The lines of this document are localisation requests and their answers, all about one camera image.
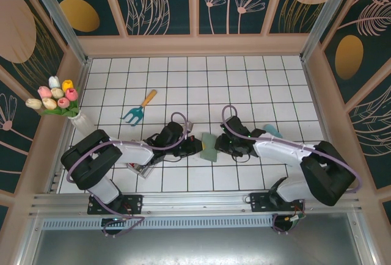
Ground light green card holder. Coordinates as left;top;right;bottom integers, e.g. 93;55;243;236
200;132;221;162

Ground clear plastic card box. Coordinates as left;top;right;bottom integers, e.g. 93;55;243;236
126;161;155;181

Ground light teal plastic object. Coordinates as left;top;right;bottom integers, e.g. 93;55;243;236
263;123;284;140

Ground white ribbed vase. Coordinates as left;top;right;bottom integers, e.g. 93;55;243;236
67;111;99;140

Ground grey metal front panel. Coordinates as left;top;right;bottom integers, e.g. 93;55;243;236
30;228;369;265

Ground deep pink artificial tulip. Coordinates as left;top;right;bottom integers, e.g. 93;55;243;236
65;87;79;102

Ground pale pink artificial tulip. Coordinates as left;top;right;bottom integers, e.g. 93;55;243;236
37;85;53;99

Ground teal garden fork wooden handle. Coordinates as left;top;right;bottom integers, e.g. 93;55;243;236
119;89;158;128

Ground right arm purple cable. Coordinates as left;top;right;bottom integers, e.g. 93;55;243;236
220;104;364;236

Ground aluminium mounting rail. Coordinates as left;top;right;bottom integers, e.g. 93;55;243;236
29;189;363;217

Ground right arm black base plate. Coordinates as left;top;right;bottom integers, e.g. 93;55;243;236
249;192;306;214

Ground slotted grey cable tray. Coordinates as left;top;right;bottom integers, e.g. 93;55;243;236
41;218;275;230

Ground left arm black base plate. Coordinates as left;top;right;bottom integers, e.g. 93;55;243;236
87;194;144;216

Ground aluminium frame post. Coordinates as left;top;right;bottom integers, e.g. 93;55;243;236
24;0;92;65
300;0;352;62

